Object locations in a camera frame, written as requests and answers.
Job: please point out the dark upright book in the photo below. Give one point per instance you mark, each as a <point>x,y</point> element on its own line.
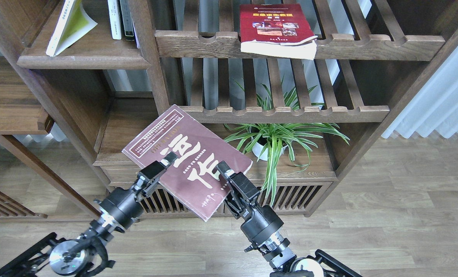
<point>128,26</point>

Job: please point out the dark wooden bookshelf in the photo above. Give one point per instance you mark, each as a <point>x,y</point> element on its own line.
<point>100,90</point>

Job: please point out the green spider plant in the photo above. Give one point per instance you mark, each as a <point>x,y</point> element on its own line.
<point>282,135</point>

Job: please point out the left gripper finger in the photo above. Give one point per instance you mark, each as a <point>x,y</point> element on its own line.
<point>169,159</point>

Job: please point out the yellow green cover book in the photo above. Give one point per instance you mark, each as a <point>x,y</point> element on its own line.
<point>73,23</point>

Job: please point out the dark maroon book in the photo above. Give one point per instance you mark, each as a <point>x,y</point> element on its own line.
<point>192,178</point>

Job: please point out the white curtain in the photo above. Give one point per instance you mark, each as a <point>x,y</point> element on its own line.
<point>434,108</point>

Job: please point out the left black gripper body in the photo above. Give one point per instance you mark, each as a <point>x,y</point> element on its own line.
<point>122,207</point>

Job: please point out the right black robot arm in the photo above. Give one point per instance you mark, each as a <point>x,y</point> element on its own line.
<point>285,263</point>

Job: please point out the white plant pot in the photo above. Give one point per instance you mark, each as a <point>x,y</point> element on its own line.
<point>258,148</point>

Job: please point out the red cover book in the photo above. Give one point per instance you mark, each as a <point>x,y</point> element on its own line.
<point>276,31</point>

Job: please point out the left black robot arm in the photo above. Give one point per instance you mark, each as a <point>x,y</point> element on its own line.
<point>87,256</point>

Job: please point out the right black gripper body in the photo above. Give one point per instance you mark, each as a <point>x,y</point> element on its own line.
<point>261,224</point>

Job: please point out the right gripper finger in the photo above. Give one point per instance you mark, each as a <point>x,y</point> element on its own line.
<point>225,170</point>

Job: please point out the white upright book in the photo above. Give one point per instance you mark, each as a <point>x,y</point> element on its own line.
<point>115,21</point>

